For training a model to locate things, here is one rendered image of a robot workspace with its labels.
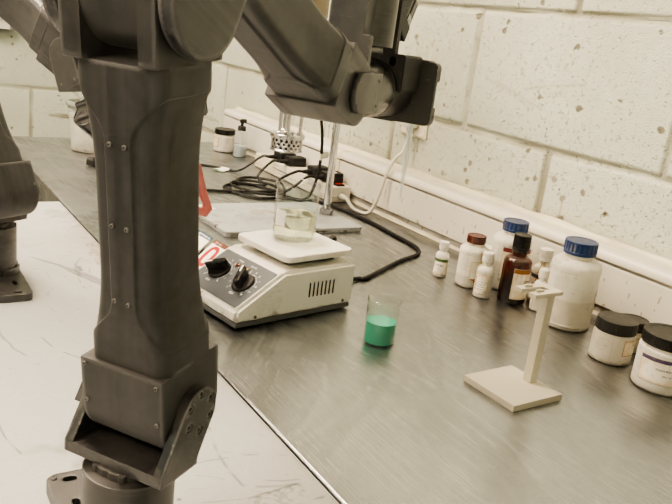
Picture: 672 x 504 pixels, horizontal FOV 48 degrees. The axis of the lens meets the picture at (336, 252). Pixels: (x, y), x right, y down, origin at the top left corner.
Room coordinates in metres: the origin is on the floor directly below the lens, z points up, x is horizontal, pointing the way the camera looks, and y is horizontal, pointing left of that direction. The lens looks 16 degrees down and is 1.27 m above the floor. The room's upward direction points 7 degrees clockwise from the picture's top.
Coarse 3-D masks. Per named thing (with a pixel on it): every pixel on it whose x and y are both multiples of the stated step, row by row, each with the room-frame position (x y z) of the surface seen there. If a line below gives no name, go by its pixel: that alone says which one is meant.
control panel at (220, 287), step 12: (228, 252) 0.99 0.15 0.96; (252, 264) 0.95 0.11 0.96; (204, 276) 0.95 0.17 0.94; (228, 276) 0.94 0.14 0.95; (264, 276) 0.92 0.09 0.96; (204, 288) 0.92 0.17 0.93; (216, 288) 0.92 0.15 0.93; (228, 288) 0.91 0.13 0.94; (252, 288) 0.90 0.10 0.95; (228, 300) 0.89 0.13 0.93; (240, 300) 0.88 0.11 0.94
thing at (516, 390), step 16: (528, 288) 0.80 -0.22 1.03; (544, 288) 0.81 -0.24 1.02; (544, 304) 0.81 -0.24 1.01; (544, 320) 0.81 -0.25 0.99; (544, 336) 0.81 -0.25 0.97; (528, 352) 0.82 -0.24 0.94; (496, 368) 0.84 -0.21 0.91; (512, 368) 0.84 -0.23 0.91; (528, 368) 0.81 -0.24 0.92; (480, 384) 0.79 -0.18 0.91; (496, 384) 0.79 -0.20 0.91; (512, 384) 0.80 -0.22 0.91; (528, 384) 0.80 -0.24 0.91; (544, 384) 0.81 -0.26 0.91; (496, 400) 0.76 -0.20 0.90; (512, 400) 0.76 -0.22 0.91; (528, 400) 0.76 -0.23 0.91; (544, 400) 0.77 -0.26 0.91
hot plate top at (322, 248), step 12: (240, 240) 1.00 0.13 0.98; (252, 240) 0.98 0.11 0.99; (264, 240) 0.99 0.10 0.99; (324, 240) 1.03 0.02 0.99; (264, 252) 0.96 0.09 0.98; (276, 252) 0.94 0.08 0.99; (288, 252) 0.95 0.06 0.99; (300, 252) 0.95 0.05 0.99; (312, 252) 0.96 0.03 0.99; (324, 252) 0.97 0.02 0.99; (336, 252) 0.98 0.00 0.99; (348, 252) 0.99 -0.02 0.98
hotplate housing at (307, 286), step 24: (264, 264) 0.94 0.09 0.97; (288, 264) 0.95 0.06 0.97; (312, 264) 0.96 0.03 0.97; (336, 264) 0.98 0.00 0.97; (264, 288) 0.90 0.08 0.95; (288, 288) 0.92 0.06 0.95; (312, 288) 0.95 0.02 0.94; (336, 288) 0.98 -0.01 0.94; (216, 312) 0.90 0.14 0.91; (240, 312) 0.87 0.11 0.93; (264, 312) 0.89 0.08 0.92; (288, 312) 0.93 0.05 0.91; (312, 312) 0.96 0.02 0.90
